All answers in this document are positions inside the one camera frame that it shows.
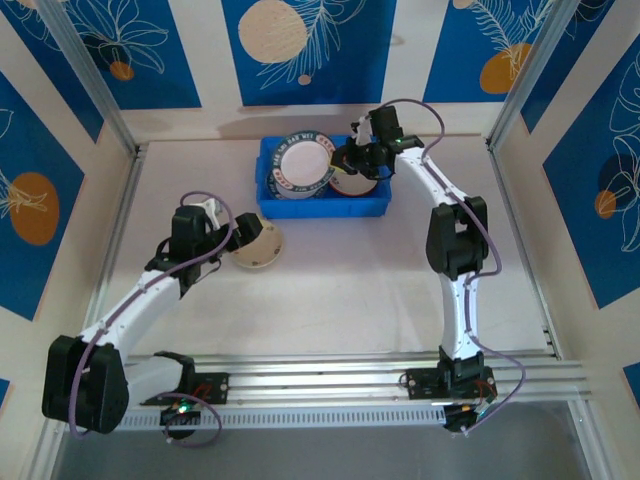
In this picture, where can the beige plate with dark blotch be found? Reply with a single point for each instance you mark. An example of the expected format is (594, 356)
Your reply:
(360, 186)

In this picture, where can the beige floral plate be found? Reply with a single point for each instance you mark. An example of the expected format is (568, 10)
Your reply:
(265, 250)

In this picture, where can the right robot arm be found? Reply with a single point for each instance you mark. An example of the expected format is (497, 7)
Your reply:
(457, 240)

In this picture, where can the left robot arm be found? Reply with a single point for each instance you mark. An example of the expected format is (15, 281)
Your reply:
(125, 315)

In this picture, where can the blue plastic bin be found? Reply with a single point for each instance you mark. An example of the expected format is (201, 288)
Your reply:
(320, 207)

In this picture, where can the black control board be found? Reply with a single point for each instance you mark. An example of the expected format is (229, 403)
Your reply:
(462, 417)
(180, 412)

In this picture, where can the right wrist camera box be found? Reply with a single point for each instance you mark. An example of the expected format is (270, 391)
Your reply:
(362, 131)

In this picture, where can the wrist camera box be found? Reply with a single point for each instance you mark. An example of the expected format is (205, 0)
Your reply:
(362, 131)
(212, 210)

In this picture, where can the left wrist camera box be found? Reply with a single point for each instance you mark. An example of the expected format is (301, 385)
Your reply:
(212, 210)

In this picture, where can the aluminium table side rail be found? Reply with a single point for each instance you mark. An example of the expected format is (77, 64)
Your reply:
(505, 190)
(127, 195)

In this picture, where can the blue floral wall panel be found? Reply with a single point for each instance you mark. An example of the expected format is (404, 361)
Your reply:
(50, 75)
(30, 150)
(575, 60)
(450, 60)
(350, 75)
(150, 60)
(575, 200)

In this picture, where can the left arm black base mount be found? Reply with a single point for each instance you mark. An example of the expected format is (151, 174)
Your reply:
(215, 387)

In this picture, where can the aluminium corner post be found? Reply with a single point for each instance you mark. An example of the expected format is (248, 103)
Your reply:
(525, 65)
(85, 55)

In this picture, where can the aluminium rail frame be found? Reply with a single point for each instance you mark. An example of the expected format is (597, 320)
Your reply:
(320, 385)

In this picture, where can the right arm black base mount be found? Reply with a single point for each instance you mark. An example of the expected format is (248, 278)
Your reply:
(420, 385)

